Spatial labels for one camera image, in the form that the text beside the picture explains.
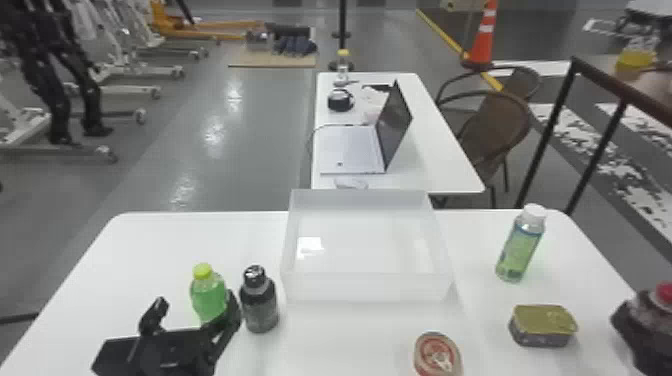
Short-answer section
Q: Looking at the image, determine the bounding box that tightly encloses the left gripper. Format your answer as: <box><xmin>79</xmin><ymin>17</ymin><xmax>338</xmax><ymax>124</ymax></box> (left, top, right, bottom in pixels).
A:
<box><xmin>123</xmin><ymin>291</ymin><xmax>243</xmax><ymax>376</ymax></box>

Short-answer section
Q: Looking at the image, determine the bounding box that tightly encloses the green bottle yellow cap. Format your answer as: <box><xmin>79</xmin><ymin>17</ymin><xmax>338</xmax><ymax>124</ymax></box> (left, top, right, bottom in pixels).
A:
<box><xmin>189</xmin><ymin>262</ymin><xmax>229</xmax><ymax>325</ymax></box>

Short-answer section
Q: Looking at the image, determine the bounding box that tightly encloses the dark grey bottle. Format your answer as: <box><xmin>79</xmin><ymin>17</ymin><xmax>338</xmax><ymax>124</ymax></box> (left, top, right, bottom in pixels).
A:
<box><xmin>238</xmin><ymin>264</ymin><xmax>281</xmax><ymax>335</ymax></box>

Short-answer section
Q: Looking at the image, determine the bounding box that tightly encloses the clear box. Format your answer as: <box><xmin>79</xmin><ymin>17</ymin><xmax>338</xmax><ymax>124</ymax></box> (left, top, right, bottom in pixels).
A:
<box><xmin>279</xmin><ymin>188</ymin><xmax>454</xmax><ymax>304</ymax></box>

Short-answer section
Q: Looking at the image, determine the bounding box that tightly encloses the silver laptop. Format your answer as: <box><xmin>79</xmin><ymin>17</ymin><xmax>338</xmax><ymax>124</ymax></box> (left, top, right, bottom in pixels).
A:
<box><xmin>318</xmin><ymin>79</ymin><xmax>415</xmax><ymax>176</ymax></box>

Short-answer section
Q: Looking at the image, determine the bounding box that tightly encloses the red can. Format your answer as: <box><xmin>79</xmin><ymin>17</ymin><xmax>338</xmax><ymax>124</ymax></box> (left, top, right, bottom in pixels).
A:
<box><xmin>412</xmin><ymin>330</ymin><xmax>465</xmax><ymax>376</ymax></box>

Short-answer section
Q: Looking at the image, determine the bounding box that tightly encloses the black round object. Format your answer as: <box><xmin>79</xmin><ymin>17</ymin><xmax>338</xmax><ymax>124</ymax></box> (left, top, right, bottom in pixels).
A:
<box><xmin>326</xmin><ymin>87</ymin><xmax>356</xmax><ymax>113</ymax></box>

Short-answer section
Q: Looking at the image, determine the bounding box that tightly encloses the yellow pallet jack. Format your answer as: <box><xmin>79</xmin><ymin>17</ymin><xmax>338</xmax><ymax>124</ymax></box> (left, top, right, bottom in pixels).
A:
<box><xmin>148</xmin><ymin>0</ymin><xmax>265</xmax><ymax>43</ymax></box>

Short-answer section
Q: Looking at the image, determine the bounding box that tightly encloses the clear bottle yellow cap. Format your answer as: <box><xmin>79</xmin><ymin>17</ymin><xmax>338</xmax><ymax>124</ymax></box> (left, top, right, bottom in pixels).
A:
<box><xmin>335</xmin><ymin>48</ymin><xmax>352</xmax><ymax>86</ymax></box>

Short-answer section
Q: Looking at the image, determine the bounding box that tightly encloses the white side table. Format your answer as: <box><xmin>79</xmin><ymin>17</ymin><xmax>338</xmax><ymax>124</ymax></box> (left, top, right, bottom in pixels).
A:
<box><xmin>309</xmin><ymin>71</ymin><xmax>487</xmax><ymax>210</ymax></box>

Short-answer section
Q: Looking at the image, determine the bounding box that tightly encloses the green bottle white cap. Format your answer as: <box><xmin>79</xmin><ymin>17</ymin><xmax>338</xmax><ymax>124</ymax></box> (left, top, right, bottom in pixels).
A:
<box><xmin>494</xmin><ymin>202</ymin><xmax>548</xmax><ymax>285</ymax></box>

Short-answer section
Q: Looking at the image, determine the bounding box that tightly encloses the yellow can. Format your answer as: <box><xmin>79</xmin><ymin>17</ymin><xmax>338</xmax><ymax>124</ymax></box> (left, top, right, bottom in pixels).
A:
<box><xmin>507</xmin><ymin>303</ymin><xmax>580</xmax><ymax>349</ymax></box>

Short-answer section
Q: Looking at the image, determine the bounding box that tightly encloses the brown chair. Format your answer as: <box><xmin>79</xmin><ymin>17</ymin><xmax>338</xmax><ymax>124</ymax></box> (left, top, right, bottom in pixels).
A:
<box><xmin>455</xmin><ymin>89</ymin><xmax>535</xmax><ymax>209</ymax></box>
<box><xmin>433</xmin><ymin>64</ymin><xmax>543</xmax><ymax>109</ymax></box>

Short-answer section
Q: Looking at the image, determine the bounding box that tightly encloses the orange cone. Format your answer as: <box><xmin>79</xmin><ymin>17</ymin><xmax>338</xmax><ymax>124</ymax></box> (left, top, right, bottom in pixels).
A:
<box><xmin>460</xmin><ymin>0</ymin><xmax>500</xmax><ymax>71</ymax></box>

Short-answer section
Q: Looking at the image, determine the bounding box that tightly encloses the dark side table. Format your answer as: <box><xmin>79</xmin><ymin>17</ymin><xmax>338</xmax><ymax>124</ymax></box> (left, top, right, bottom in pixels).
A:
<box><xmin>513</xmin><ymin>53</ymin><xmax>672</xmax><ymax>218</ymax></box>

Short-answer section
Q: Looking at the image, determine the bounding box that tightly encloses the black post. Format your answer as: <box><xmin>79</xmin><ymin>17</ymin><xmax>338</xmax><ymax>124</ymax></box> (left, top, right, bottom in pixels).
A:
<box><xmin>327</xmin><ymin>0</ymin><xmax>356</xmax><ymax>73</ymax></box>

